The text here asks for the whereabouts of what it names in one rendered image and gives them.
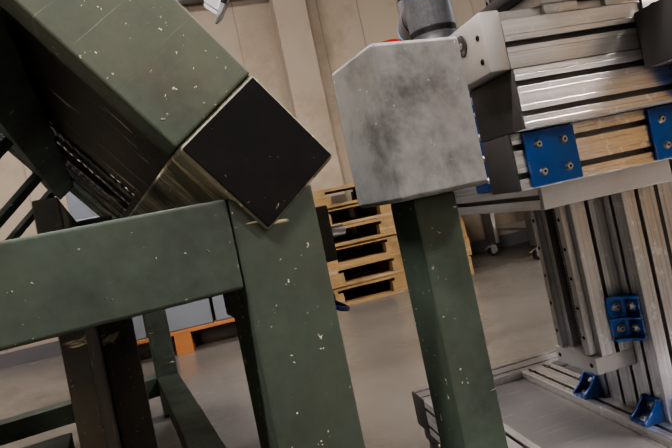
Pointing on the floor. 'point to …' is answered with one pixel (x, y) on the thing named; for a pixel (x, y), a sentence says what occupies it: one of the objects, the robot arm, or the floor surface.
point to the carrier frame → (305, 399)
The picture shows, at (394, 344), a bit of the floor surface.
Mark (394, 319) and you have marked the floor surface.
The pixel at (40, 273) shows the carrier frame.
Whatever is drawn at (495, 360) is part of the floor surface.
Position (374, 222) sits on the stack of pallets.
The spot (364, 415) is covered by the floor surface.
